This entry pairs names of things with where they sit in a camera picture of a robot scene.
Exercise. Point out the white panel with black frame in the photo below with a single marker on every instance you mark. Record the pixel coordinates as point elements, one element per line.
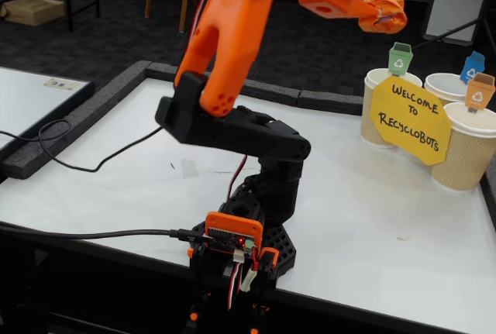
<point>457,1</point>

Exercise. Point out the orange paper ball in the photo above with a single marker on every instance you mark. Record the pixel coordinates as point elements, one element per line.
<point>387,8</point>

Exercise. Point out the thin black rod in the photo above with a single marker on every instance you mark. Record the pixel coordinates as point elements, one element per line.
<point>426,42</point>

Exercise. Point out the brown cardboard box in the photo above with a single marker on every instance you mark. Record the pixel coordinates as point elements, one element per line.
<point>35,10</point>

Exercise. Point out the green recycling bin label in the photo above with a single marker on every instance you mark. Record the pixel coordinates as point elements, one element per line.
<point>400,61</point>

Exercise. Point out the orange controller board holder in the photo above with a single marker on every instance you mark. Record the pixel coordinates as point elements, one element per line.
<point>232,229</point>

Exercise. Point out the small paper sticker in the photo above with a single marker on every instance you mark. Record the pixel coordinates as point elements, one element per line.
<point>60,84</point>

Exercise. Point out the short black foam strip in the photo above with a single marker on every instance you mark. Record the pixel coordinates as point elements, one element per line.
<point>333,101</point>

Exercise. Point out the paper cup with green label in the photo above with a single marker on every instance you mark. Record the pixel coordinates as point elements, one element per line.
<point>368,117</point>

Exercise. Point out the white side table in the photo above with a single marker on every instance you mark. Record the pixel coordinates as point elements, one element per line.
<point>23,101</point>

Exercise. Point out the yellow welcome sign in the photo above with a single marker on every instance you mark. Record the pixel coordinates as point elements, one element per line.
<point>410,124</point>

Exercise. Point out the paper cup with blue label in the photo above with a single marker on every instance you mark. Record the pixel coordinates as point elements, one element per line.
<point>441,86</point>

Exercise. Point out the black foam border strip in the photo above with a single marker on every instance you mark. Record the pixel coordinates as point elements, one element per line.
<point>490,194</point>
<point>271,91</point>
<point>77,117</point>

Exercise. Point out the orange and black robot arm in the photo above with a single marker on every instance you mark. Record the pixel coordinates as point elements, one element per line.
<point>232,39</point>

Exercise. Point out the blue recycling bin label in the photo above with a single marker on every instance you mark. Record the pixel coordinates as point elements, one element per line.
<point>472,70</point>

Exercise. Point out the orange recycling bin label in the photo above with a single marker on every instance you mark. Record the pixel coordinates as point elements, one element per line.
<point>480,95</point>

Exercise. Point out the paper cup with orange label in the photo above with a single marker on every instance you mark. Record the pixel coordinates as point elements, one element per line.
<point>469,155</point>

